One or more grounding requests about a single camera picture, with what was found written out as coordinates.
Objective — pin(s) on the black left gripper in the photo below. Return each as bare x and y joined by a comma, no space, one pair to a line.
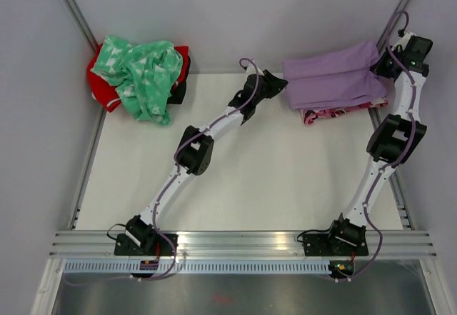
275,85

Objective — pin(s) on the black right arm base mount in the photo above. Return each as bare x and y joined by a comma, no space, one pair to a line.
319,243

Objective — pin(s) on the green tie-dye garment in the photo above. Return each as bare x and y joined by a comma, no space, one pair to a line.
142,75

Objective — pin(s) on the purple trousers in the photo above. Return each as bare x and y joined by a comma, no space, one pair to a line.
332,80

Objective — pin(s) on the aluminium frame post left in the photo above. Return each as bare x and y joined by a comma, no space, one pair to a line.
82,23

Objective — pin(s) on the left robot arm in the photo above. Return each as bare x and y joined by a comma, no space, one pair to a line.
191,159

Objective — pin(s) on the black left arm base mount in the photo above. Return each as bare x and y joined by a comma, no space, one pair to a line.
143,240

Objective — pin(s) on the black garment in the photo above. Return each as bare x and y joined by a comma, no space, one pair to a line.
178,92

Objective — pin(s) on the red garment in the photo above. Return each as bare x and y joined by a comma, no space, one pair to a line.
105,94

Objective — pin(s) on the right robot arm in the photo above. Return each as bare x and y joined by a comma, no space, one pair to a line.
391,143

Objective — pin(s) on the aluminium frame post right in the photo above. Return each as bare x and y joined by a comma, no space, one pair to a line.
396,28

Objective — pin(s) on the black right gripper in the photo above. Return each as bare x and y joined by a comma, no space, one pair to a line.
380,68

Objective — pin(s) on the white slotted cable duct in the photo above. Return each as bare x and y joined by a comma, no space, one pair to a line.
196,267

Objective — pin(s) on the pink camouflage trousers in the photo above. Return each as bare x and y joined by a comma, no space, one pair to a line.
310,116

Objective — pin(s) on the aluminium frame post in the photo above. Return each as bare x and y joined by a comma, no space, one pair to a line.
82,23
396,28

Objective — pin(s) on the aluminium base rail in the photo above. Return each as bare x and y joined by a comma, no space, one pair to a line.
237,245

